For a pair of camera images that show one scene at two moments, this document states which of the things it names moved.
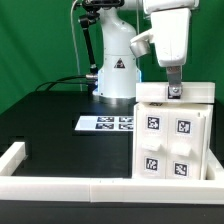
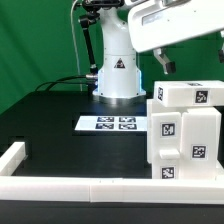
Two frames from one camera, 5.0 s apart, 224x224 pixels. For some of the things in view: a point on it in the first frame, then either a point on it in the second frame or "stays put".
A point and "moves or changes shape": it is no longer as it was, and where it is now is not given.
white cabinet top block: x=191 y=92 moves or changes shape
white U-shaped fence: x=117 y=189 stays put
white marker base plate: x=105 y=123 stays put
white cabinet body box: x=172 y=141 moves or changes shape
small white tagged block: x=150 y=134 → x=166 y=144
